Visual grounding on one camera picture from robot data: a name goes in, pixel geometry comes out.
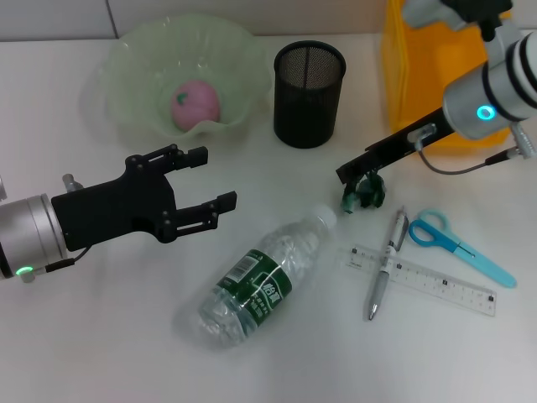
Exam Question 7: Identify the clear water bottle green label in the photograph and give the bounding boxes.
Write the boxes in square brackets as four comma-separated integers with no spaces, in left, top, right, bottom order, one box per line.
[196,203,337,348]

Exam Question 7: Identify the clear plastic ruler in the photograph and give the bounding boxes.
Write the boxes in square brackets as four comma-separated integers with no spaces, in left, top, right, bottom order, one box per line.
[338,245,498,318]

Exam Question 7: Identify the yellow plastic bin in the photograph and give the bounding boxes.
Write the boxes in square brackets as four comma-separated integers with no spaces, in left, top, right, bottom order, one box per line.
[380,0,515,156]

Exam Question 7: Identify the silver retractable pen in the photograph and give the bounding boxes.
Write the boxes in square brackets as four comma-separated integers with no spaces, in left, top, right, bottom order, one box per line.
[368,205,410,322]

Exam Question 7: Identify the blue scissors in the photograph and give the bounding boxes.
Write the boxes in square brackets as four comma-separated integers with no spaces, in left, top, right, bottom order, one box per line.
[408,208,518,290]

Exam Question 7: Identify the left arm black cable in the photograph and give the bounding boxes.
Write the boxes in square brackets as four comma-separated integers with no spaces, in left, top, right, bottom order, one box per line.
[33,247,91,274]

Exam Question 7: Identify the pink peach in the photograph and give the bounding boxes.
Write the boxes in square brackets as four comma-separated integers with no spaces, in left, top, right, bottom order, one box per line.
[169,78,222,133]

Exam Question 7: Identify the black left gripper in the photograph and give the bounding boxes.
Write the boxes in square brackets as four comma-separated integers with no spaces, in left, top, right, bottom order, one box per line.
[50,144,238,253]

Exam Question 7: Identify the translucent green fruit plate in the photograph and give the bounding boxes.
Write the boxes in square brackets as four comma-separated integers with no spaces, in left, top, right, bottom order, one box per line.
[79,13,274,146]

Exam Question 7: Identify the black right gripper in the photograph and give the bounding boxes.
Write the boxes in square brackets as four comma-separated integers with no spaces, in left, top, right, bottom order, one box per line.
[335,107,458,186]

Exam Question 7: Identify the black mesh pen holder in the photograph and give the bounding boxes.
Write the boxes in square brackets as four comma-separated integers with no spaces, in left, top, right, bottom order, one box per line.
[273,40,348,149]

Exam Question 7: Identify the green plastic wrapper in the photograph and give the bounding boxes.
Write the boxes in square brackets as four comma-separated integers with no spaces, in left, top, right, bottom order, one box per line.
[340,170,386,214]

